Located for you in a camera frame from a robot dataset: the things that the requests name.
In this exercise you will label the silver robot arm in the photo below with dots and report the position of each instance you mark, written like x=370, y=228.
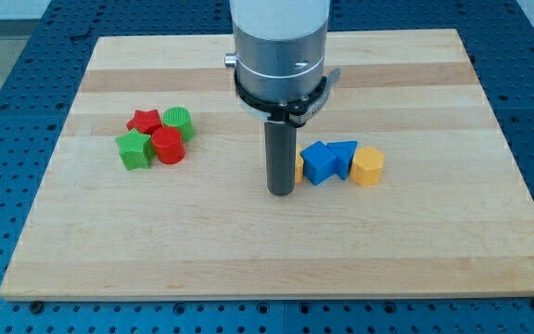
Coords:
x=279, y=56

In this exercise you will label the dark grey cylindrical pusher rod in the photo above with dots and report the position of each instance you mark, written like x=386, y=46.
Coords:
x=280, y=152

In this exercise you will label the blue triangle block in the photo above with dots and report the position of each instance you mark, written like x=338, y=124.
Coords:
x=344, y=150

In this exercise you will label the yellow block behind rod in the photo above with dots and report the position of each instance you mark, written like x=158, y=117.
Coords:
x=299, y=164

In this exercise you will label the blue cube block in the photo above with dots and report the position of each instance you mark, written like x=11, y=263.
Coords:
x=319, y=162

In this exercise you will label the red cylinder block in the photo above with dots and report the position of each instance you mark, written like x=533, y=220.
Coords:
x=168, y=144

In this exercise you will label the blue perforated table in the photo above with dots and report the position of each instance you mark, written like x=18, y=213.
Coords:
x=38, y=92

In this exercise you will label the yellow hexagon block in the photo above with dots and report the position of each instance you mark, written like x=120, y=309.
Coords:
x=366, y=167

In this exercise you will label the green cylinder block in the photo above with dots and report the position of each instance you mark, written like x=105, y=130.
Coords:
x=180, y=118

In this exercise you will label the red star block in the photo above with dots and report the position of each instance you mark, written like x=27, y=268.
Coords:
x=145, y=121

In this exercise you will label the wooden board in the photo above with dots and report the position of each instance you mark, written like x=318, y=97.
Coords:
x=451, y=216

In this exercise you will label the green star block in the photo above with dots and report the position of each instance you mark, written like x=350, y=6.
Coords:
x=135, y=150

